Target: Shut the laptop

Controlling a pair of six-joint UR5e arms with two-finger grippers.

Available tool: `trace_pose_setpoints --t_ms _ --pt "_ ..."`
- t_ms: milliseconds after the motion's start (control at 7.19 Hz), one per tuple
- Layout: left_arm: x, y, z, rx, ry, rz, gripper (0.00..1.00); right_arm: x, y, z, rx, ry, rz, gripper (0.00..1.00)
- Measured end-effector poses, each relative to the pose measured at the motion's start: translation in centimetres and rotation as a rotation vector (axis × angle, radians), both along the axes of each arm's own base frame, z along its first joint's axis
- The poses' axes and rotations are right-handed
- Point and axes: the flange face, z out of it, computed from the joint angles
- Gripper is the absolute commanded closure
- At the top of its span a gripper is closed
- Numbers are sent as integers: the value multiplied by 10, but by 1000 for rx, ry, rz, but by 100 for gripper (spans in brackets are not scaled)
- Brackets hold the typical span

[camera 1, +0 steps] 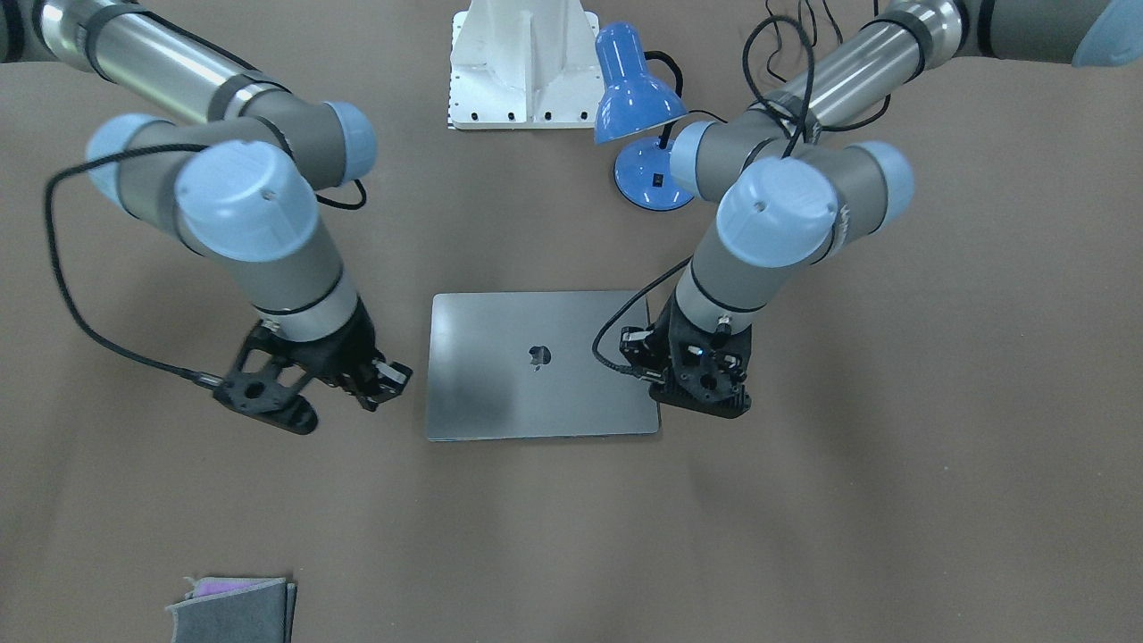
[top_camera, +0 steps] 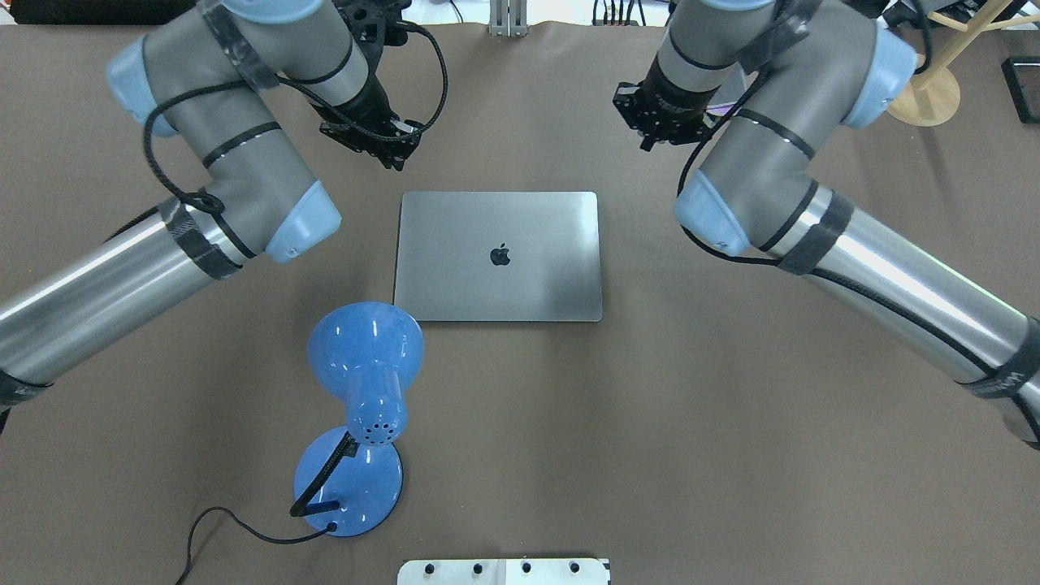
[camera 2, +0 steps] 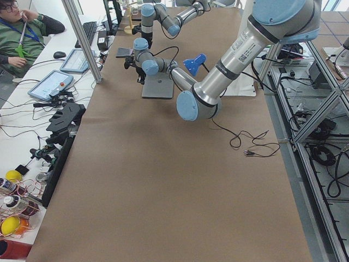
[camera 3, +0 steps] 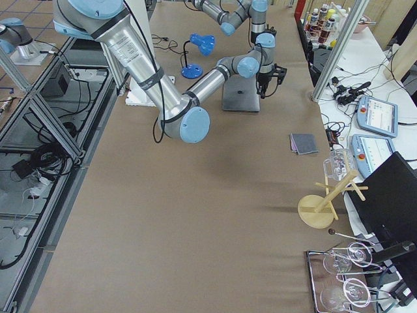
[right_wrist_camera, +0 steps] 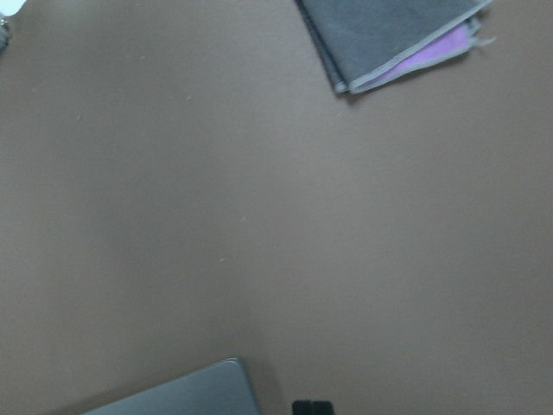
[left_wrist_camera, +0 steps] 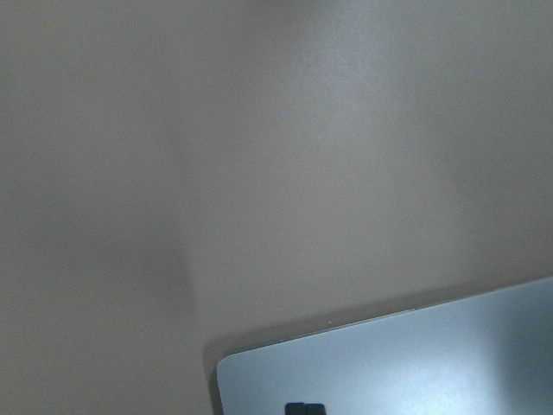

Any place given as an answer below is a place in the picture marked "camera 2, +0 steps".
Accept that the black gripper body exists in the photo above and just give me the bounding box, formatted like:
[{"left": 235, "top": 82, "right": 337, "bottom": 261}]
[
  {"left": 131, "top": 25, "right": 153, "bottom": 46},
  {"left": 124, "top": 56, "right": 145, "bottom": 78}
]

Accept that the grey laptop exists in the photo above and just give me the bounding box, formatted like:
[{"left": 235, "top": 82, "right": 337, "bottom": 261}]
[{"left": 141, "top": 73, "right": 174, "bottom": 99}]

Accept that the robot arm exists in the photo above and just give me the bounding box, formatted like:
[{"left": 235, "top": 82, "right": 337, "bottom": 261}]
[
  {"left": 131, "top": 1, "right": 239, "bottom": 46},
  {"left": 133, "top": 1, "right": 321, "bottom": 121}
]

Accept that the wooden mug tree stand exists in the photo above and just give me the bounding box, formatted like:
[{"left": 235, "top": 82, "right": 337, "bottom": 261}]
[{"left": 118, "top": 0, "right": 139, "bottom": 35}]

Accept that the folded grey cloth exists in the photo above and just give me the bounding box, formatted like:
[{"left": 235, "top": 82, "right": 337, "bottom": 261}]
[{"left": 115, "top": 47, "right": 134, "bottom": 58}]

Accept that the black keyboard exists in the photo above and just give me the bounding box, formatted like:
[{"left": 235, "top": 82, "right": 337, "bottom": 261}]
[{"left": 82, "top": 21, "right": 97, "bottom": 45}]

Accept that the blue desk lamp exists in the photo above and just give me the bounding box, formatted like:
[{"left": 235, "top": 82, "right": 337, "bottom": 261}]
[{"left": 183, "top": 53, "right": 207, "bottom": 76}]

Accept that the teach pendant tablet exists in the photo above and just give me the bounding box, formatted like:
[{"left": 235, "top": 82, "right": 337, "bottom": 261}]
[
  {"left": 60, "top": 49, "right": 89, "bottom": 74},
  {"left": 27, "top": 70, "right": 74, "bottom": 100}
]

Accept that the black computer mouse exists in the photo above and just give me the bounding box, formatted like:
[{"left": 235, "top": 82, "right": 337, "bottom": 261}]
[{"left": 53, "top": 51, "right": 66, "bottom": 59}]

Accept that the seated person green shirt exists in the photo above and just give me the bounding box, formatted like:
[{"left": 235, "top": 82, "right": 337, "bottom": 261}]
[{"left": 1, "top": 1, "right": 65, "bottom": 78}]

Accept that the white label bottle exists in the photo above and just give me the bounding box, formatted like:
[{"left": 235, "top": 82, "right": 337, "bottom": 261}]
[{"left": 0, "top": 178, "right": 17, "bottom": 195}]

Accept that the orange fruit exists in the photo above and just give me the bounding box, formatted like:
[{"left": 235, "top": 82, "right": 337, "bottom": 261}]
[{"left": 13, "top": 217, "right": 30, "bottom": 235}]

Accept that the yellow lemon near rack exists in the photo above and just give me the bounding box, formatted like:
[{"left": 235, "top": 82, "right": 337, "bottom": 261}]
[{"left": 1, "top": 216, "right": 20, "bottom": 236}]

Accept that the aluminium frame post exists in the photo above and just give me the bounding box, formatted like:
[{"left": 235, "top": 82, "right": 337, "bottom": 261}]
[{"left": 62, "top": 0, "right": 102, "bottom": 84}]

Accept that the black lamp cable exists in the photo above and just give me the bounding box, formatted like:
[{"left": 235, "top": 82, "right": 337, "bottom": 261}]
[{"left": 209, "top": 118, "right": 281, "bottom": 158}]

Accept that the copper wire rack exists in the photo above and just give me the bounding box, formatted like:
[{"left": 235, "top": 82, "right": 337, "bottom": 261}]
[{"left": 1, "top": 184, "right": 44, "bottom": 239}]

